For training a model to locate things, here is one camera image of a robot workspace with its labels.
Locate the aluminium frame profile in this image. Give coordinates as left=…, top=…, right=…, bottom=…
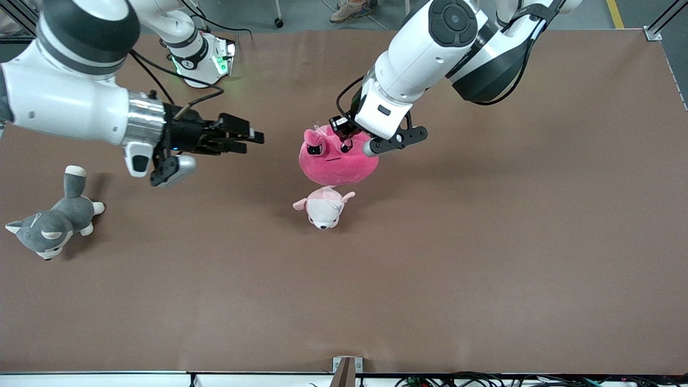
left=3, top=0, right=41, bottom=34
left=644, top=0, right=688, bottom=42

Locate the pale pink white plush puppy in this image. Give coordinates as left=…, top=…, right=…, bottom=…
left=292, top=185, right=356, bottom=230

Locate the hot pink round plush toy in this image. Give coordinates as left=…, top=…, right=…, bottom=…
left=298, top=124, right=380, bottom=187

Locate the person's beige shoe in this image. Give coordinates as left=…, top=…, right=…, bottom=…
left=329, top=0, right=379, bottom=24

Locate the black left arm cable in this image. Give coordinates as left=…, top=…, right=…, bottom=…
left=336, top=75, right=367, bottom=121

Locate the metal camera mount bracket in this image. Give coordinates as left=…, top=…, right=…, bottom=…
left=329, top=356, right=363, bottom=387

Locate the grey white plush husky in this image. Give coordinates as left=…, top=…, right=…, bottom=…
left=5, top=165, right=106, bottom=261

